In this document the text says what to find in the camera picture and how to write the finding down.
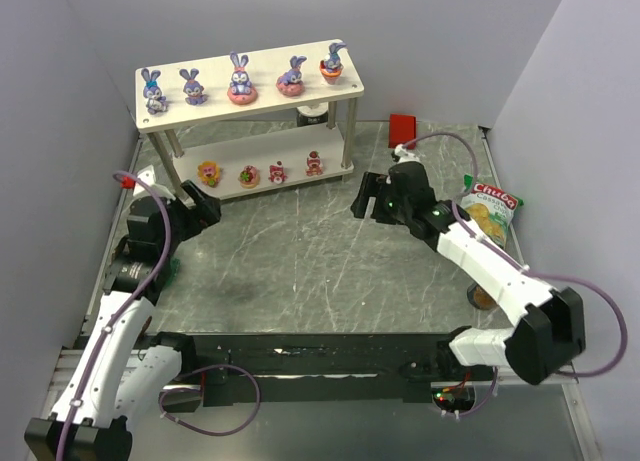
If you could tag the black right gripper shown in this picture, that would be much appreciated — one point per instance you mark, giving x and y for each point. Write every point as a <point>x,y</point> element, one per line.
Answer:
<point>377,201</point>

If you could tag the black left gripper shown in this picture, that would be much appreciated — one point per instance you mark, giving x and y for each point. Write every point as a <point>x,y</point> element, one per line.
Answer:
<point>191,211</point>

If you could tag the orange sunflower toy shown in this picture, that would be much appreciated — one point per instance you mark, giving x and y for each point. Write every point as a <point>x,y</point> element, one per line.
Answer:
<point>209,173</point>

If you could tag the pink strawberry bear toy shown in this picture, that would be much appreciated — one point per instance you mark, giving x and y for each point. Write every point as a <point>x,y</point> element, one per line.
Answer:
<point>249,177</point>

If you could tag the strawberry cake toy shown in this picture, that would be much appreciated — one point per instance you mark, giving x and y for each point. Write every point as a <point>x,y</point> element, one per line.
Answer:
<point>314,164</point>

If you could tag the pink white roll cake toy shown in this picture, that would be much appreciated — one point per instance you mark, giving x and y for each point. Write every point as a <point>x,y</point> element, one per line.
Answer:
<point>277,173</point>

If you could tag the small purple bunny toy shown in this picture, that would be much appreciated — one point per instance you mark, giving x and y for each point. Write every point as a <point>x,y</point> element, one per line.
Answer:
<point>156,101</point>

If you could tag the purple bunny with red bow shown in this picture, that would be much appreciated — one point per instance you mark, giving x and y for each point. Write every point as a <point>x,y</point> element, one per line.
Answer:
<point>193,89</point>

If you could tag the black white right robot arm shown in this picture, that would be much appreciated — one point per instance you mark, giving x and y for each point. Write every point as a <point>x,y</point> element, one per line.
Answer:
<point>547,327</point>

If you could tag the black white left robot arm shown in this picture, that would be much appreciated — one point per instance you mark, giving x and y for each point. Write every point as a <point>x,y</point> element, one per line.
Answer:
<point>94,417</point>

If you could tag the black jar behind shelf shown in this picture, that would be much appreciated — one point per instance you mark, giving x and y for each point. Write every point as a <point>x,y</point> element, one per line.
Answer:
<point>312,114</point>

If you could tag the white two-tier wooden shelf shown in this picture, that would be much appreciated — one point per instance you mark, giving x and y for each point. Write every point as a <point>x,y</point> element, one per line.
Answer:
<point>333,140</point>

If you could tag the red plastic block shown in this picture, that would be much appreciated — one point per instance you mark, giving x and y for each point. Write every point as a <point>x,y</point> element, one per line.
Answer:
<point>402,129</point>

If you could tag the chocolate donut on green plate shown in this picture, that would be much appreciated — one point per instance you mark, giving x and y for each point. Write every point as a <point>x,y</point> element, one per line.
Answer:
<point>172,271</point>

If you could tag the green chips bag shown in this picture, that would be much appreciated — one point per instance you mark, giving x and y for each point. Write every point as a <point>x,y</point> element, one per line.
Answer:
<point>491,208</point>

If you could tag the tin can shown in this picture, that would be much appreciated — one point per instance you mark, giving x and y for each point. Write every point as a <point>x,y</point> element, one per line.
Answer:
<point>479,299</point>

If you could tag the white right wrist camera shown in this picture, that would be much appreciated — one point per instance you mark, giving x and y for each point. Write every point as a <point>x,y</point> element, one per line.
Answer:
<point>401,154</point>

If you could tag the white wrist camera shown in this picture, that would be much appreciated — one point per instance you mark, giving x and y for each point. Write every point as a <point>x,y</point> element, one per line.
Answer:
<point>148,176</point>
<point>401,154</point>

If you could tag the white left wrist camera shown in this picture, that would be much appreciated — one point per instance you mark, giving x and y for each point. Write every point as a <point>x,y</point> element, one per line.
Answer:
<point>148,176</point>

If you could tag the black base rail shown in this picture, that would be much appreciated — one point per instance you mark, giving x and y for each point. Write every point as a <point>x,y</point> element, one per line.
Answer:
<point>242,368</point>

